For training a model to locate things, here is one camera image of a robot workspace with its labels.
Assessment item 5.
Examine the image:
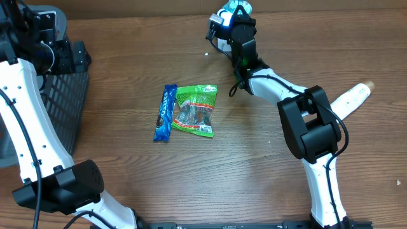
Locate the mint green wipes pack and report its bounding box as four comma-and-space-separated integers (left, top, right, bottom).
222, 0, 252, 15

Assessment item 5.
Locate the green snack bag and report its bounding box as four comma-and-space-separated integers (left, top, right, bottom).
172, 85, 217, 137

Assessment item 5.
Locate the white bamboo print tube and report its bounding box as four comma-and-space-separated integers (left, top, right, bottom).
331, 81, 375, 120

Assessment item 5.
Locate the blue Oreo cookie pack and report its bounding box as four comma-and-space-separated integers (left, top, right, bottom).
153, 84, 177, 142

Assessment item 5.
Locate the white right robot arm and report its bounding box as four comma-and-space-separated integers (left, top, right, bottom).
226, 5, 352, 228

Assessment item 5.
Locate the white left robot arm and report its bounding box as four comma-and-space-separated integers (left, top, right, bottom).
1, 0, 145, 228

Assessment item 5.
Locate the white barcode scanner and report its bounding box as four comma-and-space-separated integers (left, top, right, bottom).
217, 8, 233, 53

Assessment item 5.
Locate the dark grey plastic basket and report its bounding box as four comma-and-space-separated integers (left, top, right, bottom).
0, 4, 92, 168

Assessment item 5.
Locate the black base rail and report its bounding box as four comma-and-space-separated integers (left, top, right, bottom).
90, 220, 375, 229

